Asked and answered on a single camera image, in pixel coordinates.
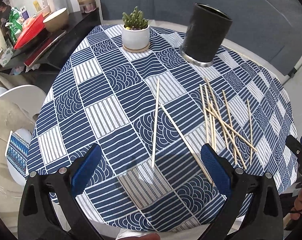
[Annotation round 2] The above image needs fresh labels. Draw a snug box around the wooden chopstick pile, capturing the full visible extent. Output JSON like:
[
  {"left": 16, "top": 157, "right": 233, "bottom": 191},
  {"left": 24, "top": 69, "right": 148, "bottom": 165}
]
[
  {"left": 222, "top": 90, "right": 238, "bottom": 165},
  {"left": 204, "top": 85, "right": 216, "bottom": 150},
  {"left": 199, "top": 84, "right": 209, "bottom": 144}
]

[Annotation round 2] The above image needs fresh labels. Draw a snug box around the wooden chopstick low diagonal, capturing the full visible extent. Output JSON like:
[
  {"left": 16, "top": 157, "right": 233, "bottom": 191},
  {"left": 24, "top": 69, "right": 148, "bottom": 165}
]
[{"left": 206, "top": 108, "right": 258, "bottom": 152}]

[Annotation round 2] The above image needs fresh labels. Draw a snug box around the wooden chopstick long crossing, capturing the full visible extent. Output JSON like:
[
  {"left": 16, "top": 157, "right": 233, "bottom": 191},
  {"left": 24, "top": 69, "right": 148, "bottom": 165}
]
[{"left": 204, "top": 77, "right": 247, "bottom": 170}]

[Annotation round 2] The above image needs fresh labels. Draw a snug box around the long diagonal wooden chopstick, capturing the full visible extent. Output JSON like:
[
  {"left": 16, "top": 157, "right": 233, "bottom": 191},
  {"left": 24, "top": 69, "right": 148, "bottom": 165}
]
[{"left": 159, "top": 103, "right": 215, "bottom": 186}]

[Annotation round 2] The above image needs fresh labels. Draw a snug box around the person's right hand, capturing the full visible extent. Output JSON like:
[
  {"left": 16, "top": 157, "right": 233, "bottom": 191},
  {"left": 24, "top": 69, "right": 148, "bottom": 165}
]
[{"left": 290, "top": 189, "right": 302, "bottom": 220}]

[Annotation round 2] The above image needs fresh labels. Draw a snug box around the white chair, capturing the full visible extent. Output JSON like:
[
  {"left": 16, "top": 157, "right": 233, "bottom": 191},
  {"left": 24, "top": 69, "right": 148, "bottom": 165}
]
[{"left": 0, "top": 85, "right": 46, "bottom": 119}]

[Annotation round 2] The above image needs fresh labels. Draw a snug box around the blue fabric sofa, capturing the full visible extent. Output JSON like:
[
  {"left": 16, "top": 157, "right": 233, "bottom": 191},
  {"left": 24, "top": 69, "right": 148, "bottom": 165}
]
[{"left": 100, "top": 0, "right": 302, "bottom": 75}]

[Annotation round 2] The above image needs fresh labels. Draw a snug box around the blue patterned tablecloth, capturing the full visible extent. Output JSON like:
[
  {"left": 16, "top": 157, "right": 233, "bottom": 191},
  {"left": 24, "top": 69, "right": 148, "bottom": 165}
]
[{"left": 27, "top": 25, "right": 297, "bottom": 232}]

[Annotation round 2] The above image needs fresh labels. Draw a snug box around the black side table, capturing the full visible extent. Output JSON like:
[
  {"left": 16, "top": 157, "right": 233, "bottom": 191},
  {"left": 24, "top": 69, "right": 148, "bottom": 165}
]
[{"left": 0, "top": 9, "right": 101, "bottom": 88}]

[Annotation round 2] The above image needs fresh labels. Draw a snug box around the black cylindrical utensil holder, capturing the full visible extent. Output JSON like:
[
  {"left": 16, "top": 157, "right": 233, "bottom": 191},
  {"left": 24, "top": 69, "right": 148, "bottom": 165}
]
[{"left": 180, "top": 3, "right": 233, "bottom": 67}]

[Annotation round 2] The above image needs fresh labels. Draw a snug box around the red plastic basket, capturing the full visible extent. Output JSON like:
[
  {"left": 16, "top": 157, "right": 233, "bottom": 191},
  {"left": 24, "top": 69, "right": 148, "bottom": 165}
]
[{"left": 14, "top": 14, "right": 45, "bottom": 50}]

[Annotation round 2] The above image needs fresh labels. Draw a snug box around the round wooden coaster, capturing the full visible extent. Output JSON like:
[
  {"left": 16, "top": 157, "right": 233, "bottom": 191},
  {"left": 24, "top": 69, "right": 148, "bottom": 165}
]
[{"left": 123, "top": 42, "right": 150, "bottom": 53}]

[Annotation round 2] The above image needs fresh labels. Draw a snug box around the beige bowl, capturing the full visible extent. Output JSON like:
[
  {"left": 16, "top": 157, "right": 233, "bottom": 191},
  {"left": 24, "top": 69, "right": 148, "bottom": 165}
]
[{"left": 43, "top": 8, "right": 69, "bottom": 33}]

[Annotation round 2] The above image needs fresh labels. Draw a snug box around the green snack bag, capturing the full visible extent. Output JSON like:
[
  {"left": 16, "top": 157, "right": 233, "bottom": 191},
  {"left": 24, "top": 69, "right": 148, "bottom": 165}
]
[{"left": 5, "top": 7, "right": 25, "bottom": 44}]

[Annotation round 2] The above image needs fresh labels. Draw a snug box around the cactus in white pot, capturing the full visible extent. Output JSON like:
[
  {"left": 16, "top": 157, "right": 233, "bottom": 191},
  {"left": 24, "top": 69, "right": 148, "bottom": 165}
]
[{"left": 122, "top": 7, "right": 150, "bottom": 49}]

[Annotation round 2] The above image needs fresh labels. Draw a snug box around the brown cardboard box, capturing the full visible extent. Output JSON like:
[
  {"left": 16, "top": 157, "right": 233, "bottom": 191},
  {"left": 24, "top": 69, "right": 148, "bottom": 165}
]
[{"left": 77, "top": 0, "right": 97, "bottom": 14}]

